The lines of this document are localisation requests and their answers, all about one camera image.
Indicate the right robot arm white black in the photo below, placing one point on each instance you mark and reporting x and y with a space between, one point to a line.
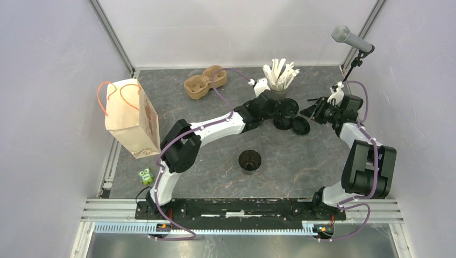
369 168

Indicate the grey microphone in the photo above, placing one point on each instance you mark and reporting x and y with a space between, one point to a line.
342 34

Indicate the grey straw holder cup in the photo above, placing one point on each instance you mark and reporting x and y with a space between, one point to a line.
279 94

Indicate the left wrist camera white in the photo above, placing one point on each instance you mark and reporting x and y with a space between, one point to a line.
259 86

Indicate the white wrapped straws bundle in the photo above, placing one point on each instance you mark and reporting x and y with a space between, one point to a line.
280 74

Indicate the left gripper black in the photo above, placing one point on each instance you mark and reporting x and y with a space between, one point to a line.
274 110

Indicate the black microphone tripod stand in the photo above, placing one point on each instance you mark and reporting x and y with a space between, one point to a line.
351 71

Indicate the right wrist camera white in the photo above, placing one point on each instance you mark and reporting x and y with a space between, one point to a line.
337 94

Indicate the white toothed cable rail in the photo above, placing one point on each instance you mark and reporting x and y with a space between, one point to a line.
163 229

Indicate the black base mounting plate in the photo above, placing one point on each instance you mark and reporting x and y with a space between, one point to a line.
249 213

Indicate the brown paper bag orange handles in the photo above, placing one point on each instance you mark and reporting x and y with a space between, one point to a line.
130 117

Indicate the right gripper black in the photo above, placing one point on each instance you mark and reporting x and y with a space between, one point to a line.
315 111

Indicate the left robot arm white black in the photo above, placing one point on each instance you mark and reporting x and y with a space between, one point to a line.
180 147

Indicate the cardboard two-cup carrier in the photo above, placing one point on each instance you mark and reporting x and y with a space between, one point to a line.
199 85

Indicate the small green toy box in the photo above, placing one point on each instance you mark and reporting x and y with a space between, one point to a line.
145 176

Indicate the black coffee cup white lettering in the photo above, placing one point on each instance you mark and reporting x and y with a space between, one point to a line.
282 123

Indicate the black plastic cup lid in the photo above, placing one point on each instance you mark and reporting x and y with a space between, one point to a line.
288 108

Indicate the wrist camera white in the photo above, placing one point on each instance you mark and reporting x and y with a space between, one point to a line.
337 94
259 86

